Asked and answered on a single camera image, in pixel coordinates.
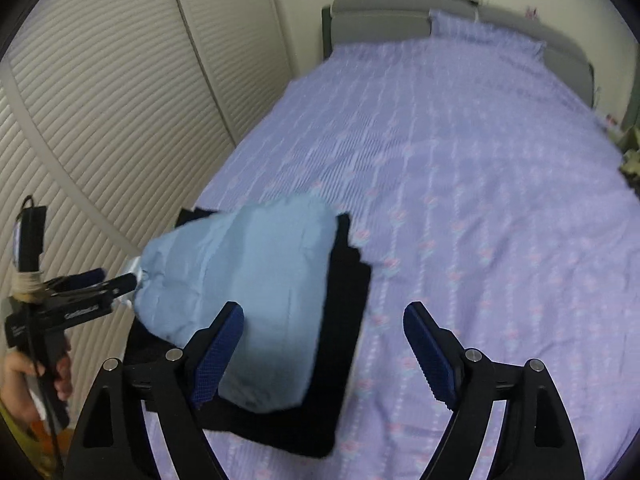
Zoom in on light blue padded pants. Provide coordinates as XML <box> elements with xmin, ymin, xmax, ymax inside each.
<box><xmin>131</xmin><ymin>195</ymin><xmax>337</xmax><ymax>415</ymax></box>

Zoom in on white louvered wardrobe doors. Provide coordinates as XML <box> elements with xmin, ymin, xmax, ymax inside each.
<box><xmin>0</xmin><ymin>0</ymin><xmax>296</xmax><ymax>361</ymax></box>

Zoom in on grey padded headboard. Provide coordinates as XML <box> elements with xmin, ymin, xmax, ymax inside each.
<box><xmin>321</xmin><ymin>0</ymin><xmax>596</xmax><ymax>108</ymax></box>

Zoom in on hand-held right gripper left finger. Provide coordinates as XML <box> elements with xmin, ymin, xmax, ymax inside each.
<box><xmin>66</xmin><ymin>301</ymin><xmax>246</xmax><ymax>480</ymax></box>

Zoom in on person's left hand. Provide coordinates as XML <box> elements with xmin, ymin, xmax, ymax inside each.
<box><xmin>0</xmin><ymin>347</ymin><xmax>74</xmax><ymax>423</ymax></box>

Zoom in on stack of dark folded clothes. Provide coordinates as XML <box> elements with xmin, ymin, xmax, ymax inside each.
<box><xmin>122</xmin><ymin>207</ymin><xmax>373</xmax><ymax>458</ymax></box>

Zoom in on bed with purple sheet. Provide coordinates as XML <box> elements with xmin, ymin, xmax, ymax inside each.
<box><xmin>187</xmin><ymin>7</ymin><xmax>640</xmax><ymax>480</ymax></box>

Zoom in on purple flowered pillow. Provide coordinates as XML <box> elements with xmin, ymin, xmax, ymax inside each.
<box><xmin>430</xmin><ymin>9</ymin><xmax>546</xmax><ymax>58</ymax></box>

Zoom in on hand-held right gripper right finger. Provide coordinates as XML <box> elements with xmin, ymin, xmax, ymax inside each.
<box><xmin>403</xmin><ymin>301</ymin><xmax>586</xmax><ymax>480</ymax></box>

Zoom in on olive green garment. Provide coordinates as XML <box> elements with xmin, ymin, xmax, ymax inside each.
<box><xmin>617</xmin><ymin>125</ymin><xmax>640</xmax><ymax>177</ymax></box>

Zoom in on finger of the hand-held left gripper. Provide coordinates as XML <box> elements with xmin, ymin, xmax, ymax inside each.
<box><xmin>47</xmin><ymin>269</ymin><xmax>106</xmax><ymax>294</ymax></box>
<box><xmin>85</xmin><ymin>272</ymin><xmax>137</xmax><ymax>307</ymax></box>

